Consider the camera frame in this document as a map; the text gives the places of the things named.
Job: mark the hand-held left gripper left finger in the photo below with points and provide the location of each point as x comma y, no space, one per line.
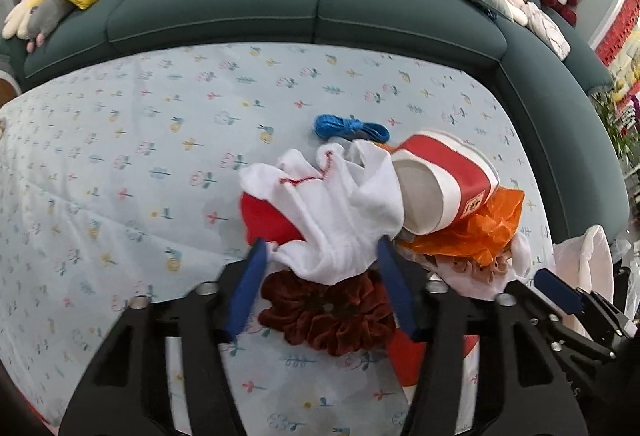
242,296

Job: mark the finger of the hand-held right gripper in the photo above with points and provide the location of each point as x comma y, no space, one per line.
575,333
557,291

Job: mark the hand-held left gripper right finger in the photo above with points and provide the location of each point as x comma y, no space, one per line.
397,296

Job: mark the trash bin with white bag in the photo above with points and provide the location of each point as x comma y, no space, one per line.
595,256

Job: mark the red paper piece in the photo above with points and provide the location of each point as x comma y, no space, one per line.
262,221
405,361

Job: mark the white cloth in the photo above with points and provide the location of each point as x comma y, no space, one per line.
340,216

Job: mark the orange plastic bag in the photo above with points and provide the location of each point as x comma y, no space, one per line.
475,231

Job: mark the red and white paper cup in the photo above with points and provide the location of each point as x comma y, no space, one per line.
450,160

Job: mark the blue measuring tape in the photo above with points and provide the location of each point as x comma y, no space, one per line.
345,126

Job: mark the dark red velvet scrunchie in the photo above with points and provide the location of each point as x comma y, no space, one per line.
310,316

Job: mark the pink scrunchie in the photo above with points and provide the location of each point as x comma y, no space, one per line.
475,271

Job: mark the potted orchid plant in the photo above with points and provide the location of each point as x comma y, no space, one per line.
617,130

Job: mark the floral printed tablecloth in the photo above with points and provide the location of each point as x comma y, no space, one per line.
125,155

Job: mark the white marbled cushion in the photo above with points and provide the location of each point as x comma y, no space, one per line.
547,30

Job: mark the dark green sofa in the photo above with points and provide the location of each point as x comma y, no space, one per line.
210,15

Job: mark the grey and white plush toy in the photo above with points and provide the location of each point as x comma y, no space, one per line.
37,15

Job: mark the red wall decoration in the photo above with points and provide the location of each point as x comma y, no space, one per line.
622,30

